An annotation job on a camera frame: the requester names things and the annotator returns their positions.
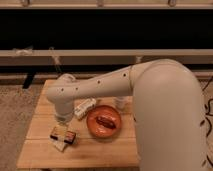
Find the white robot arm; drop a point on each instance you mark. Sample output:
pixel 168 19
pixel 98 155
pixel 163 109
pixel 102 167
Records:
pixel 168 105

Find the clear plastic cup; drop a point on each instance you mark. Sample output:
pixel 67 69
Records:
pixel 120 102

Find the brown sausage on plate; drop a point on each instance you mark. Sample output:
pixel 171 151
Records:
pixel 105 122

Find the white plastic bottle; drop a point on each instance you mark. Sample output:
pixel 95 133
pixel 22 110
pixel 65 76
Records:
pixel 81 109

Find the orange round plate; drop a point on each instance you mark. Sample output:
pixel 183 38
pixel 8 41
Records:
pixel 98 130

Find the wooden table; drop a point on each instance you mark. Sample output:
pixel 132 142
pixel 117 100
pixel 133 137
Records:
pixel 38 152

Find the dark snack box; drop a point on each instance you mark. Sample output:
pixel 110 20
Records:
pixel 63 135

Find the white packet under box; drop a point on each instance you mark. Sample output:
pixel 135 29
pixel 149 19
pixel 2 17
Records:
pixel 61 146

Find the grey metal rail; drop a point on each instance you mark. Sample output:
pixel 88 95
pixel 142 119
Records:
pixel 101 57

